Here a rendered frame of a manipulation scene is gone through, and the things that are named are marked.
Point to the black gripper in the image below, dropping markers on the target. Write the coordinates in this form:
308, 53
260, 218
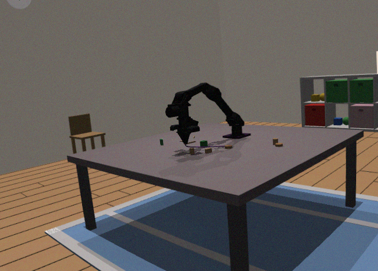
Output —
183, 129

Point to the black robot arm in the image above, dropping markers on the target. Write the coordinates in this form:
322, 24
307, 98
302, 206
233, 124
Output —
180, 104

